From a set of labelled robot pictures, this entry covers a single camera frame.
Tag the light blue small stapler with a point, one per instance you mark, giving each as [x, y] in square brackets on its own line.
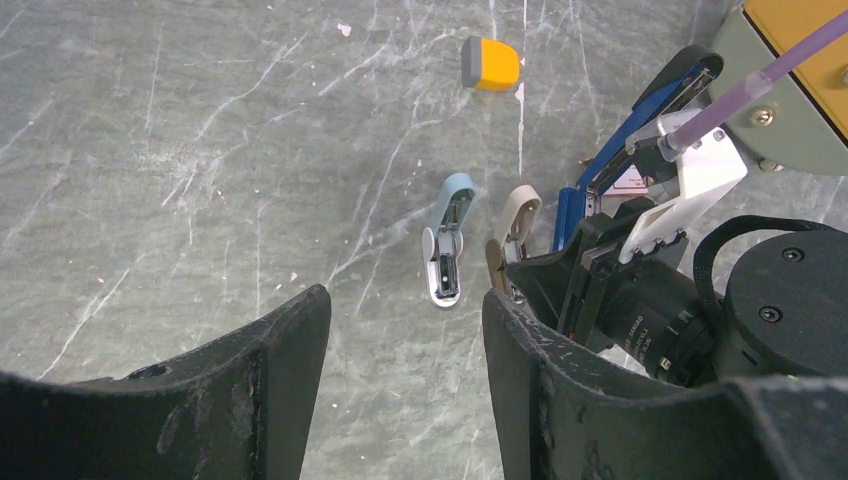
[443, 242]

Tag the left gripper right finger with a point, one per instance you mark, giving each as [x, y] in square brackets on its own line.
[562, 412]

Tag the beige small stapler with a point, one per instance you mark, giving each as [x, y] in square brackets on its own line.
[507, 246]

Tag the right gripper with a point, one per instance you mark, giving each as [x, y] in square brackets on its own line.
[646, 306]

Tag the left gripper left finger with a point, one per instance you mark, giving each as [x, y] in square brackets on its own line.
[237, 407]

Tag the cream round drawer cabinet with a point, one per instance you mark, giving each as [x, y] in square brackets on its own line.
[801, 123]

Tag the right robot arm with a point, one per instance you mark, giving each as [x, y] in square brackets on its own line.
[766, 295]

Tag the red white staple box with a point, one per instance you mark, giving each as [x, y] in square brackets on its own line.
[629, 184]

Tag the orange cube block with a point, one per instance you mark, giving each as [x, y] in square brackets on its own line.
[489, 65]

